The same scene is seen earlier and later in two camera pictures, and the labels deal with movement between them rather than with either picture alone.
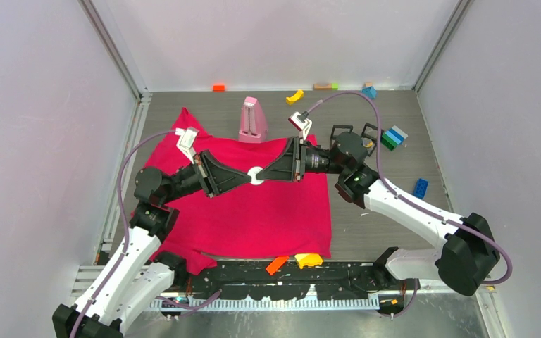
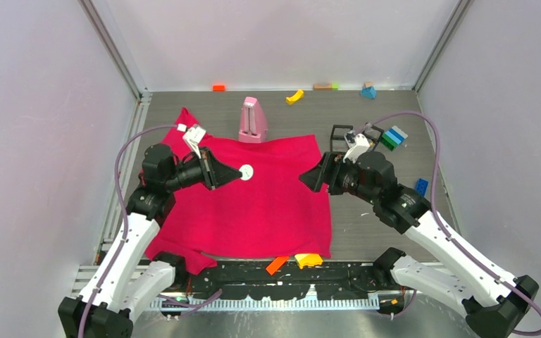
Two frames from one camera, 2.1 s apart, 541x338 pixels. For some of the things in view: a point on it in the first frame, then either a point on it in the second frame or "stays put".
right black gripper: [290, 166] -> [332, 167]
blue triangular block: [370, 91] stays put
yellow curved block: [298, 96] stays put
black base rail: [331, 280] stays put
